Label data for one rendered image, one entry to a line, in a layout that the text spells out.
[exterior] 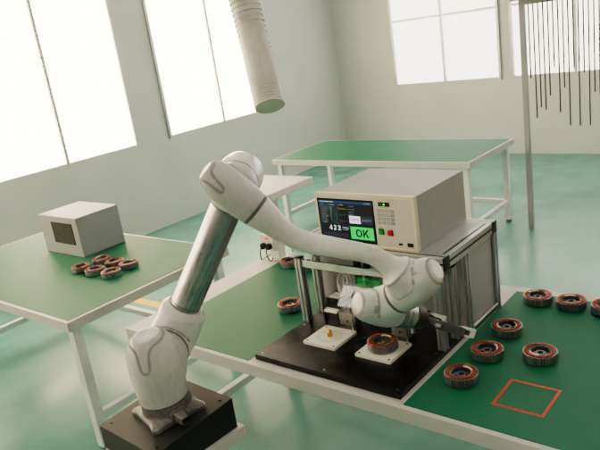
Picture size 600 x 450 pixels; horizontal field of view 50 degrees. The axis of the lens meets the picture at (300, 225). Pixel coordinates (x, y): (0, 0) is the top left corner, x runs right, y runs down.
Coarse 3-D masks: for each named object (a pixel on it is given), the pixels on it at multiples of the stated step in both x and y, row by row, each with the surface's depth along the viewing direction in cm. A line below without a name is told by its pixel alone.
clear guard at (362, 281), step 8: (368, 272) 232; (376, 272) 230; (352, 280) 226; (360, 280) 225; (368, 280) 224; (376, 280) 223; (344, 288) 224; (352, 288) 222; (360, 288) 220; (344, 296) 222; (344, 304) 220
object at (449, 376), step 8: (448, 368) 215; (456, 368) 216; (464, 368) 215; (472, 368) 213; (448, 376) 211; (456, 376) 213; (464, 376) 212; (472, 376) 209; (448, 384) 211; (456, 384) 208; (464, 384) 208; (472, 384) 208
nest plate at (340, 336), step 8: (328, 328) 258; (336, 328) 257; (312, 336) 253; (320, 336) 252; (336, 336) 250; (344, 336) 249; (352, 336) 250; (312, 344) 248; (320, 344) 246; (328, 344) 245; (336, 344) 244
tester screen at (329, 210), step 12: (324, 204) 249; (336, 204) 246; (348, 204) 242; (360, 204) 238; (324, 216) 251; (336, 216) 247; (348, 216) 244; (324, 228) 253; (348, 228) 245; (372, 228) 238; (360, 240) 244
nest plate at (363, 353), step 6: (402, 342) 238; (366, 348) 237; (402, 348) 233; (408, 348) 235; (360, 354) 234; (366, 354) 233; (372, 354) 232; (378, 354) 232; (384, 354) 231; (390, 354) 230; (396, 354) 230; (372, 360) 231; (378, 360) 229; (384, 360) 227; (390, 360) 227
